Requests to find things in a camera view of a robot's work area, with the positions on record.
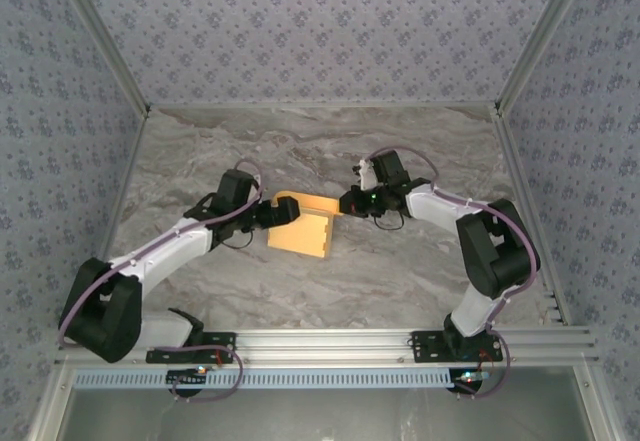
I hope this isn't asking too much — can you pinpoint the thin aluminium side rail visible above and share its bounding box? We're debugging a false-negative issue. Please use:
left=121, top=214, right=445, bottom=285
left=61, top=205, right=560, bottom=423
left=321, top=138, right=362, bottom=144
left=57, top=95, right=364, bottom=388
left=92, top=105, right=151, bottom=272

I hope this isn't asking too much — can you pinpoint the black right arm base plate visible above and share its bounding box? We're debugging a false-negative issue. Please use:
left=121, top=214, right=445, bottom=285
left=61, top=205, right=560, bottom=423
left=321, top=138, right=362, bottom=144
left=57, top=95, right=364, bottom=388
left=410, top=330, right=504, bottom=364

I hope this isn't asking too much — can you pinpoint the slotted pale cable duct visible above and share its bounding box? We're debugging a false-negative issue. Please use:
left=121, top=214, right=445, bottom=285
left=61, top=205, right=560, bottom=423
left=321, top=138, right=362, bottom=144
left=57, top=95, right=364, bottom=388
left=73, top=366, right=464, bottom=390

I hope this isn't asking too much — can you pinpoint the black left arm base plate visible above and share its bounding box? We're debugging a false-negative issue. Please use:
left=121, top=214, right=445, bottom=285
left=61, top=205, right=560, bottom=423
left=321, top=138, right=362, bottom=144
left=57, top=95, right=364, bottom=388
left=145, top=331, right=237, bottom=364

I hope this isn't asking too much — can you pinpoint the yellow paper box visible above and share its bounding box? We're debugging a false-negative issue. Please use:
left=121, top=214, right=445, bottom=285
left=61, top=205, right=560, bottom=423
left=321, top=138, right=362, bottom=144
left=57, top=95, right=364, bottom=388
left=267, top=190, right=346, bottom=260

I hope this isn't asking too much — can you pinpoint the aluminium frame leg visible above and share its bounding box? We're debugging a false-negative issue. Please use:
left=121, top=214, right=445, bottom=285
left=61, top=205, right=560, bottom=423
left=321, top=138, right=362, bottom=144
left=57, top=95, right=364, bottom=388
left=24, top=366, right=76, bottom=441
left=574, top=366, right=626, bottom=441

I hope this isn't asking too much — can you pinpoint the small lit circuit board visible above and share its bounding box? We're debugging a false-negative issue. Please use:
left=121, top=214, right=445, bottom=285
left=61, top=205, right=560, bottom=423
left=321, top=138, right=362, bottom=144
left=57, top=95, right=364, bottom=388
left=167, top=366, right=209, bottom=387
left=452, top=369, right=489, bottom=392

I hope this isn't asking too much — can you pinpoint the long aluminium base rail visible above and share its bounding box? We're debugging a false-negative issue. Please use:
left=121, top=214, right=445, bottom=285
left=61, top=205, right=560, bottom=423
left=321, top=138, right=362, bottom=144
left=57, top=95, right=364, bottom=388
left=54, top=328, right=599, bottom=365

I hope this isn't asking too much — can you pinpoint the aluminium frame post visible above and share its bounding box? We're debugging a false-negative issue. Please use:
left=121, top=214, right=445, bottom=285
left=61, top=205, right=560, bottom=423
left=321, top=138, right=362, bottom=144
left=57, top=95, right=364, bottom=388
left=492, top=0, right=599, bottom=117
left=49, top=0, right=151, bottom=117

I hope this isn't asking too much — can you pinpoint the grey metal sheet panel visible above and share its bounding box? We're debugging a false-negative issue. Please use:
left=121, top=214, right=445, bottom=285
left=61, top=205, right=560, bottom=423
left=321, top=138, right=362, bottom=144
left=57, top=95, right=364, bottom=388
left=29, top=365, right=626, bottom=441

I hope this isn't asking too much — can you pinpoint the thin black right gripper cable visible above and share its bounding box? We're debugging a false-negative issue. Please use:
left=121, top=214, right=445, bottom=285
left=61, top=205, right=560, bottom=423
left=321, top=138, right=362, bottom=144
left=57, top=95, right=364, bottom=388
left=374, top=213, right=406, bottom=233

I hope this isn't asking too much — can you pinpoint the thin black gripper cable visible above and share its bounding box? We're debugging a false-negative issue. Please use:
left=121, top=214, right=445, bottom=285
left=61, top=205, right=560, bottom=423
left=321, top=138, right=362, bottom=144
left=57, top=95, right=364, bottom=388
left=219, top=225, right=261, bottom=253
left=374, top=213, right=406, bottom=233

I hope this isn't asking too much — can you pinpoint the thin black left gripper cable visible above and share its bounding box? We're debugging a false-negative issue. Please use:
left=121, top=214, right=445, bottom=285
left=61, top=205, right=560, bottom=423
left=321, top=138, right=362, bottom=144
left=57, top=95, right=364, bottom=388
left=219, top=225, right=261, bottom=253

